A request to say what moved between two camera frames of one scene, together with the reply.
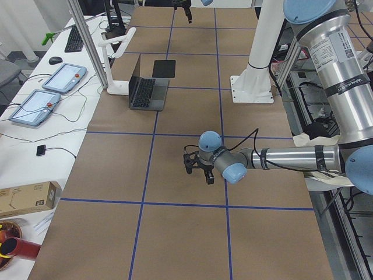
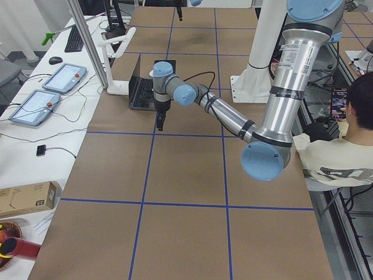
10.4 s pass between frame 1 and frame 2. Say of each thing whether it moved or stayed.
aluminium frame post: stayed
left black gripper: moved
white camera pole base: stayed
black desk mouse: stayed
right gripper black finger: moved
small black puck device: stayed
